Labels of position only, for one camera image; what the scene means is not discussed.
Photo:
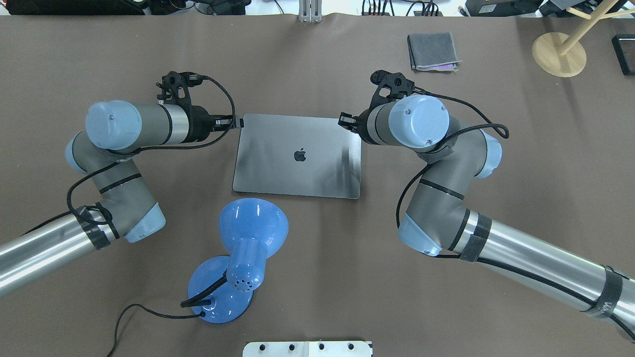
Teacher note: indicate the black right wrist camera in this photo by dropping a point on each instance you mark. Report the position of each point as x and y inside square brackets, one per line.
[391, 87]

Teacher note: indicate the wooden round stand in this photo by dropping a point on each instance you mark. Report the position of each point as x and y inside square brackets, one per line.
[562, 55]

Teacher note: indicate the folded grey cloth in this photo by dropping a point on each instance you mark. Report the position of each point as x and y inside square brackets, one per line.
[432, 52]

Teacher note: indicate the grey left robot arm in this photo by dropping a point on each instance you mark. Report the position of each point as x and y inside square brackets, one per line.
[114, 133]

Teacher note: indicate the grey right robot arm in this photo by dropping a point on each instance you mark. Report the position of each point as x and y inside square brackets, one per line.
[438, 222]

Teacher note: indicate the metal post at table edge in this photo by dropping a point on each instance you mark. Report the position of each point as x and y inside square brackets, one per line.
[310, 11]

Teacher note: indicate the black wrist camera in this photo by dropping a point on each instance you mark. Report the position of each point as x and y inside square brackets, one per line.
[391, 87]
[175, 88]

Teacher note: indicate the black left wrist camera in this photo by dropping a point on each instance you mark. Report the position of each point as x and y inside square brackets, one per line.
[175, 88]

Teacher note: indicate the grey laptop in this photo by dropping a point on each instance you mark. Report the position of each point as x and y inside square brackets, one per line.
[297, 156]

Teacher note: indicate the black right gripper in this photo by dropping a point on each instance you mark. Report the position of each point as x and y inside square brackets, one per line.
[363, 125]

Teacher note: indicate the black tray at edge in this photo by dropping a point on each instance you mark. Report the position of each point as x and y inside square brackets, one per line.
[624, 47]

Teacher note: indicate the blue desk lamp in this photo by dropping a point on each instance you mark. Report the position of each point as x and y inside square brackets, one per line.
[221, 289]

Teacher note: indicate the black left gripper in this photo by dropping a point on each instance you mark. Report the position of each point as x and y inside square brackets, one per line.
[200, 124]

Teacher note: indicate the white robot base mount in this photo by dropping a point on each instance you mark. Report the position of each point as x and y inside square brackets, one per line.
[309, 349]

